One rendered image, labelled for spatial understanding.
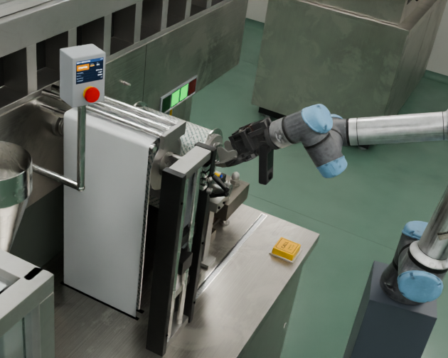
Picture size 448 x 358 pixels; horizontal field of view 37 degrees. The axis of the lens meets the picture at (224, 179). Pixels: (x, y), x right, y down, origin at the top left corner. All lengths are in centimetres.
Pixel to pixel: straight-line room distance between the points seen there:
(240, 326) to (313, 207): 225
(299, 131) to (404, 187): 284
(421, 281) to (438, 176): 291
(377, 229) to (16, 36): 283
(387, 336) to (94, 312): 89
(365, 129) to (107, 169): 68
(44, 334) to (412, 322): 136
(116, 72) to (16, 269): 112
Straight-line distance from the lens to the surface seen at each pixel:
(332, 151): 171
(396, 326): 210
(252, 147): 176
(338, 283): 350
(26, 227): 184
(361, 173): 449
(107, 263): 177
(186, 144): 183
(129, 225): 165
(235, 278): 199
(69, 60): 123
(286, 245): 211
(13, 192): 123
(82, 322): 182
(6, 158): 133
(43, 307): 91
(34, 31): 162
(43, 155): 178
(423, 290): 188
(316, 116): 165
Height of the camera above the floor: 218
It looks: 32 degrees down
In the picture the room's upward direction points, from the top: 9 degrees clockwise
